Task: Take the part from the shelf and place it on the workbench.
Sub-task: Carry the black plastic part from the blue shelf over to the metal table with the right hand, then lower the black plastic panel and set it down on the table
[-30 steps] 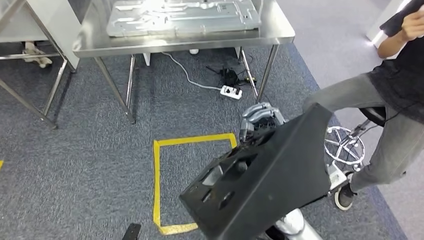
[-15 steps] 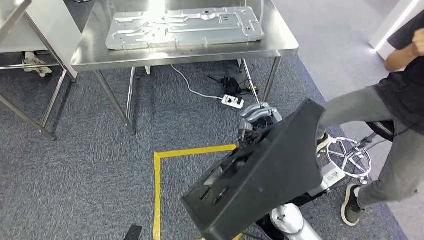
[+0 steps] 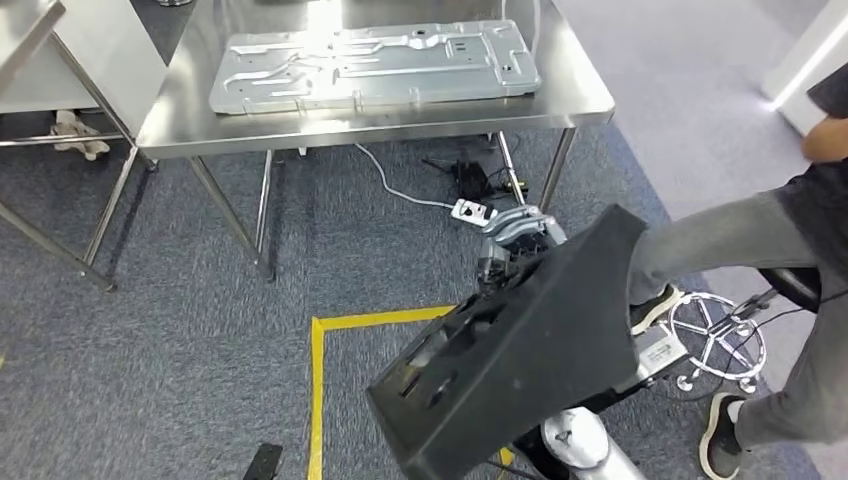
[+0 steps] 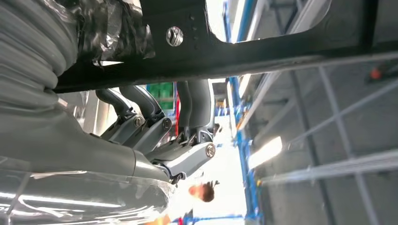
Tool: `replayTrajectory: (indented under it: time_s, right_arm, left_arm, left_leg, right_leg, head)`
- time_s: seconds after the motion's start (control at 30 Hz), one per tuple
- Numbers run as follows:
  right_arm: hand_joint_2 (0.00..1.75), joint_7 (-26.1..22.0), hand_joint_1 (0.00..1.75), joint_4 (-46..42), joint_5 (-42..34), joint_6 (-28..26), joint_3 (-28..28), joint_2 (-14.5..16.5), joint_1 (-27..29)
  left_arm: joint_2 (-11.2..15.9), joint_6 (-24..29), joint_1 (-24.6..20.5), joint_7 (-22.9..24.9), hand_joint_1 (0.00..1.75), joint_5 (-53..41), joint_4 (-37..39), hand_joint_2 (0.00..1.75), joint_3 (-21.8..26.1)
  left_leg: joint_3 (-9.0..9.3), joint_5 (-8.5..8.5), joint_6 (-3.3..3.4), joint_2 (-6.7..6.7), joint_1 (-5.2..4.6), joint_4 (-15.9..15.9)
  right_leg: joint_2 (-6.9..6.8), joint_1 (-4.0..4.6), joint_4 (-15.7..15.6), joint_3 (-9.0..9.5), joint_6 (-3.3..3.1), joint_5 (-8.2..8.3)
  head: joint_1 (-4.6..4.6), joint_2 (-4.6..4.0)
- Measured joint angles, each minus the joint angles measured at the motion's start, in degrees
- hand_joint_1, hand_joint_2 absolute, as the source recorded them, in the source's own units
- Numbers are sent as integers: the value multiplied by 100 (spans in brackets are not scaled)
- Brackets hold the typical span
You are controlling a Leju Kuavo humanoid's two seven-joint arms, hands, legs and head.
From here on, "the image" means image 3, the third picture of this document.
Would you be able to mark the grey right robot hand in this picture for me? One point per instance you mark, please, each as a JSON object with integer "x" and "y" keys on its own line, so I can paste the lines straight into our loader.
{"x": 523, "y": 228}

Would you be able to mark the black plastic plate bracket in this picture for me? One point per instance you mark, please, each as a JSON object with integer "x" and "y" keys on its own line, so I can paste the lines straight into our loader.
{"x": 530, "y": 371}

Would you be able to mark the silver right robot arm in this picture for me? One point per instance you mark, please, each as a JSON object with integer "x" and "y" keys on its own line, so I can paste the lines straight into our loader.
{"x": 576, "y": 440}

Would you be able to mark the stainless steel workbench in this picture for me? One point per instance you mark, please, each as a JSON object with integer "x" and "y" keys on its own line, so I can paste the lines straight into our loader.
{"x": 199, "y": 126}

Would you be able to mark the white power strip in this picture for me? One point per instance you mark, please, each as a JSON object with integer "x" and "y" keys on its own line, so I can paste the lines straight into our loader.
{"x": 470, "y": 212}

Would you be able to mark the black power adapter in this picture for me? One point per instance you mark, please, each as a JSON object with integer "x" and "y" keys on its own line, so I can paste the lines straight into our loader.
{"x": 472, "y": 179}

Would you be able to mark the person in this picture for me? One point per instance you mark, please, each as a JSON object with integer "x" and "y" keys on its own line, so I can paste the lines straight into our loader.
{"x": 729, "y": 232}

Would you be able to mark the stamped sheet metal panel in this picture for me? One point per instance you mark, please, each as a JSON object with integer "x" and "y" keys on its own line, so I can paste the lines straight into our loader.
{"x": 371, "y": 73}

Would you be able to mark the yellow floor tape square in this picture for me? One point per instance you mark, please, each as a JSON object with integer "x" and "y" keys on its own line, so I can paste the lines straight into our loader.
{"x": 316, "y": 397}

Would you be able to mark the chrome base stool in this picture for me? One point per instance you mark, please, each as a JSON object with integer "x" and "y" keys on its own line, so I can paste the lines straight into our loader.
{"x": 795, "y": 285}

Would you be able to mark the white pillar base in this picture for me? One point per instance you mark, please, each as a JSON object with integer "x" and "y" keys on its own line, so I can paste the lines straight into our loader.
{"x": 815, "y": 60}

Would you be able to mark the white cabinet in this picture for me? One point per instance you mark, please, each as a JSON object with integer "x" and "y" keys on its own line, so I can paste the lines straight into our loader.
{"x": 112, "y": 53}

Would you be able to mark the white crumpled cloth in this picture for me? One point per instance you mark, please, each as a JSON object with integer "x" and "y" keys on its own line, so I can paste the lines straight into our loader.
{"x": 76, "y": 129}

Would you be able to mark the stainless steel side table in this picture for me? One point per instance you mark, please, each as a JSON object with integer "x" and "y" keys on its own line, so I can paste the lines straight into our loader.
{"x": 26, "y": 33}

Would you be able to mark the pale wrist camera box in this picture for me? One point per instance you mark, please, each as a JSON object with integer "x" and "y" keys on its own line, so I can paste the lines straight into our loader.
{"x": 662, "y": 351}

